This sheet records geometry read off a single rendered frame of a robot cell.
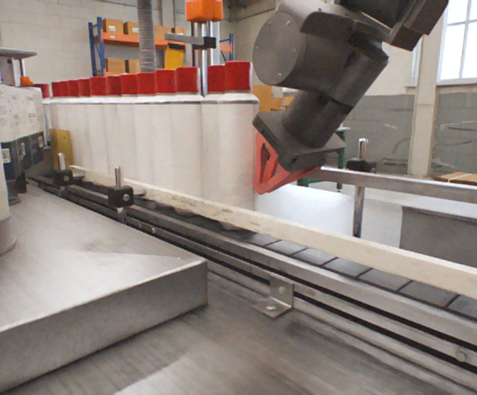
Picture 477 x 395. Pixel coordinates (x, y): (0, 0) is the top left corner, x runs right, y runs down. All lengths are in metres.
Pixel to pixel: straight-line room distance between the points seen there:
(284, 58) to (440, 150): 6.10
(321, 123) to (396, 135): 6.36
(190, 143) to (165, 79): 0.11
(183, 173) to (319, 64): 0.28
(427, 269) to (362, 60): 0.19
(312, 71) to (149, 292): 0.24
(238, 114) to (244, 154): 0.05
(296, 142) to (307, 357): 0.21
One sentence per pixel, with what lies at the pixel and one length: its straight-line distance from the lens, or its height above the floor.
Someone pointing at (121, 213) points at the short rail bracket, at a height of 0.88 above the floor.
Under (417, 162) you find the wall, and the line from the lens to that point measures 6.53.
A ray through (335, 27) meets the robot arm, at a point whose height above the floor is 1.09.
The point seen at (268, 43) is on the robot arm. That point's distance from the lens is 0.36.
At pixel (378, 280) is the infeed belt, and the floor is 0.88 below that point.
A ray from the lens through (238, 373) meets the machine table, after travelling 0.34.
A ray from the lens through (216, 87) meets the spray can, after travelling 0.54.
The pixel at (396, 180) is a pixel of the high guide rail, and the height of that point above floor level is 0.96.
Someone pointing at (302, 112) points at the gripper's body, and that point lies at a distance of 0.42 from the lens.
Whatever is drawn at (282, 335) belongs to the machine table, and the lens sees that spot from 0.39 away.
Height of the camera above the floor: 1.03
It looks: 13 degrees down
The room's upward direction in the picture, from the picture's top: straight up
